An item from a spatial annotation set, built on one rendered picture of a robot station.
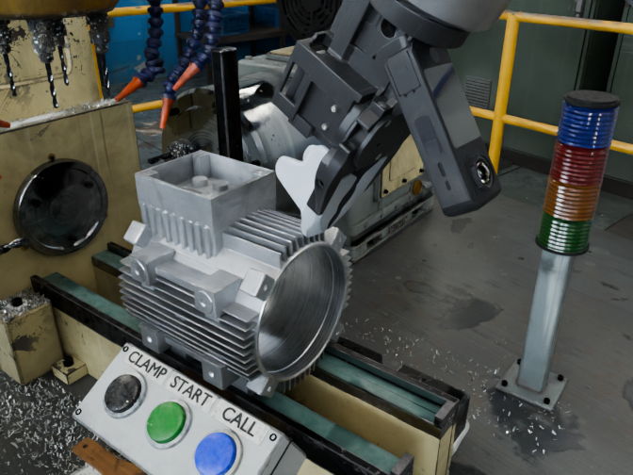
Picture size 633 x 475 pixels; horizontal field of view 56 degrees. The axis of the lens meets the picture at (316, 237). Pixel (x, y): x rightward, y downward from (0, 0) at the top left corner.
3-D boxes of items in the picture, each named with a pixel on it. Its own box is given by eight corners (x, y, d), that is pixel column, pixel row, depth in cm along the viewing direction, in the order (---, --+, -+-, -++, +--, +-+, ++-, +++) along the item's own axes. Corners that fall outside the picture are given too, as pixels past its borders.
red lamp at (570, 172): (542, 179, 71) (548, 142, 69) (558, 165, 75) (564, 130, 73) (594, 190, 68) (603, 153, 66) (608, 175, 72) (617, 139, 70)
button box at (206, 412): (105, 436, 50) (65, 414, 46) (156, 364, 53) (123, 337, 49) (256, 548, 41) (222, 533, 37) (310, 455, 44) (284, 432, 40)
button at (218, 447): (196, 469, 42) (184, 462, 40) (220, 431, 43) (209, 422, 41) (227, 491, 40) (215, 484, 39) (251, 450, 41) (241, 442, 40)
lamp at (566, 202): (535, 213, 73) (542, 179, 71) (551, 198, 78) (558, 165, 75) (586, 226, 70) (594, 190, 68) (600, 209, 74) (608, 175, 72)
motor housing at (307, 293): (129, 356, 73) (104, 216, 64) (237, 290, 87) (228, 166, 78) (251, 430, 62) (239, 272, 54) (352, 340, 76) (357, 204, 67)
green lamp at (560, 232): (529, 246, 75) (535, 213, 73) (545, 229, 80) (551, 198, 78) (578, 260, 72) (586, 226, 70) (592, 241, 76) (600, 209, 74)
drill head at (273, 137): (130, 232, 105) (107, 88, 93) (282, 166, 134) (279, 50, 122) (234, 276, 91) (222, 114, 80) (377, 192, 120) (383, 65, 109)
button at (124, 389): (108, 408, 47) (94, 400, 46) (132, 375, 48) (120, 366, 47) (133, 425, 45) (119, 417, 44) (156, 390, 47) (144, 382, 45)
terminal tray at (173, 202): (139, 232, 69) (131, 173, 66) (207, 203, 77) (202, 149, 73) (213, 263, 63) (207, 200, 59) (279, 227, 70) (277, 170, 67)
